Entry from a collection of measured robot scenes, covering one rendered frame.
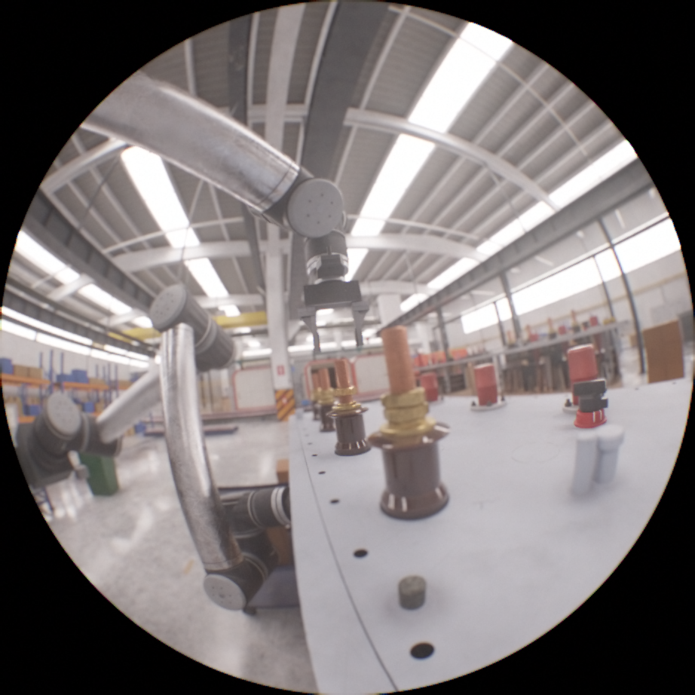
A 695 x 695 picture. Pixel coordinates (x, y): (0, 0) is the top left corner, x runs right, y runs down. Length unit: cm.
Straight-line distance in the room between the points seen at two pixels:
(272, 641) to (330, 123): 491
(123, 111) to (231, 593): 78
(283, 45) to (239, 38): 174
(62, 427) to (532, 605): 124
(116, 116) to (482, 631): 56
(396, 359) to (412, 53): 933
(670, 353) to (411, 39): 950
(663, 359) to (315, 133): 615
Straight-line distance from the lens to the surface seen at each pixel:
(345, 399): 50
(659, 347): 481
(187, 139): 36
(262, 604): 182
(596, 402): 48
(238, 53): 541
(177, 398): 58
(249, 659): 176
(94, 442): 131
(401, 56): 926
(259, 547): 70
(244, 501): 65
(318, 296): 52
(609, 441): 28
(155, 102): 38
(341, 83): 338
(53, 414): 119
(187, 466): 55
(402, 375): 24
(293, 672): 166
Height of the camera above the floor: 152
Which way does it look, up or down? 8 degrees up
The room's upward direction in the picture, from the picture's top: 8 degrees counter-clockwise
